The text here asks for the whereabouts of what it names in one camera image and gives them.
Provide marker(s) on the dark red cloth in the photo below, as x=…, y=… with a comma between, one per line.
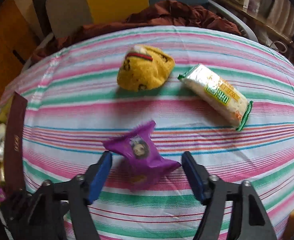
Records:
x=174, y=15

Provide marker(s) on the striped bed sheet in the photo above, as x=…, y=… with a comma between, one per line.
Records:
x=87, y=110

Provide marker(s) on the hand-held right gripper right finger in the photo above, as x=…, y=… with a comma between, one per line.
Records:
x=192, y=175

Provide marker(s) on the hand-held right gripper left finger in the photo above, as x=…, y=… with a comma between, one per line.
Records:
x=99, y=177

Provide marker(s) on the orange wooden cabinet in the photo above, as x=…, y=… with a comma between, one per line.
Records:
x=4, y=45

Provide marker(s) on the maroon gift box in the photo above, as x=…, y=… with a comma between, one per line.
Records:
x=14, y=135

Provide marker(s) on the wooden side table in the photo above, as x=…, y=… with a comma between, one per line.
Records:
x=261, y=22

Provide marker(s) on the yellow plush toy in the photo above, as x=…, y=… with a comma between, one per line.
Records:
x=144, y=75

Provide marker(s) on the green white cracker packet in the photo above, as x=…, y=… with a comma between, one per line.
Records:
x=216, y=90

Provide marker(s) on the grey yellow blue padded chair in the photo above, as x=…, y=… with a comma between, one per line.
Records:
x=117, y=0

